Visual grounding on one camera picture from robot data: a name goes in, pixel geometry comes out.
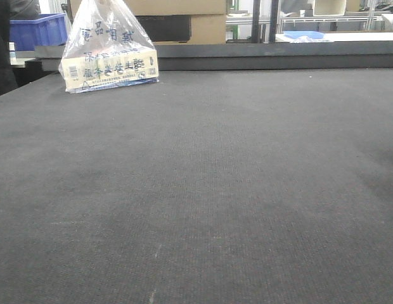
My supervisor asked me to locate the large cardboard box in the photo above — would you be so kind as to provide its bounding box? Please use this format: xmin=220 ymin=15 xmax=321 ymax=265
xmin=67 ymin=1 xmax=226 ymax=50

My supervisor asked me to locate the black vertical pole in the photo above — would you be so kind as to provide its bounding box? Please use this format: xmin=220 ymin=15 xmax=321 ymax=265
xmin=251 ymin=0 xmax=261 ymax=44

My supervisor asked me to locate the blue tray on table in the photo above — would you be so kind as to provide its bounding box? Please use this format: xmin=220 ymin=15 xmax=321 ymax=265
xmin=283 ymin=30 xmax=325 ymax=40

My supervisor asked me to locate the clear plastic bag with box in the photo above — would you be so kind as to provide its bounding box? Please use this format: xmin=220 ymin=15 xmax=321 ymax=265
xmin=59 ymin=1 xmax=159 ymax=94

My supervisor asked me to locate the blue plastic crate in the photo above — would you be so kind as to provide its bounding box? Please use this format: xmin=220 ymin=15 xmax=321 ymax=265
xmin=10 ymin=13 xmax=68 ymax=51

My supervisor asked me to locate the white plastic bin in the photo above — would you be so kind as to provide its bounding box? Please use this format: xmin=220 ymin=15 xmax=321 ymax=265
xmin=312 ymin=0 xmax=346 ymax=16

